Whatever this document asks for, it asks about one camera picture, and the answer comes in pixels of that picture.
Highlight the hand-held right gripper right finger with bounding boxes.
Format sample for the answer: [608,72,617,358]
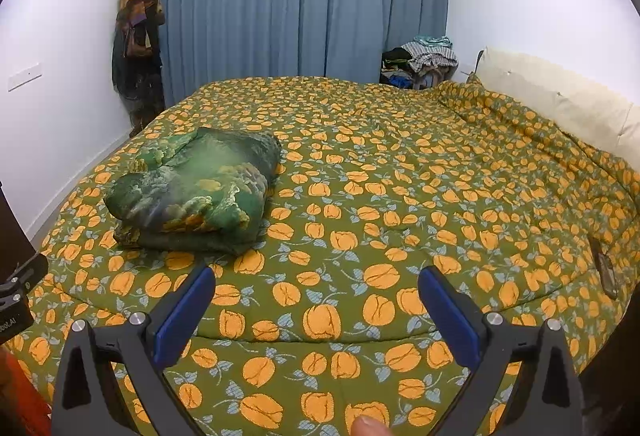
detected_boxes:
[417,266,586,436]

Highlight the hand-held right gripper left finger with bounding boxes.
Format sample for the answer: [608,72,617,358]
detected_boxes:
[51,265,217,436]

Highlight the green printed jacket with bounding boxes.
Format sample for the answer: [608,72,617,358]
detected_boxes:
[103,126,283,257]

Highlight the pile of clothes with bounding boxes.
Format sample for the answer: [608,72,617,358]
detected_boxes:
[380,35,459,91]

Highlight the clothes hanging on rack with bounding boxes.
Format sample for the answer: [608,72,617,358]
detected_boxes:
[111,0,167,138]

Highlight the person's right hand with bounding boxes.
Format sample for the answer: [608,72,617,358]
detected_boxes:
[350,416,391,436]

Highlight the orange cloth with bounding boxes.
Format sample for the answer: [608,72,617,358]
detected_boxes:
[0,348,53,436]

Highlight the green orange-flowered bedspread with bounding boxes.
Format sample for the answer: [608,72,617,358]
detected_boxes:
[10,76,640,436]

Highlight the dark phone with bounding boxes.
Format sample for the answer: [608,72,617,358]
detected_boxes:
[587,236,621,300]

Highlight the cream padded headboard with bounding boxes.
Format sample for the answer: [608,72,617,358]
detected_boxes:
[472,46,640,162]

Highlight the blue curtain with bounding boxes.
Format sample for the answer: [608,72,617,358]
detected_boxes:
[143,0,449,108]

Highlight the white wall switch plate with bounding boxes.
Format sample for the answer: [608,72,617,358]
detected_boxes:
[7,63,41,92]

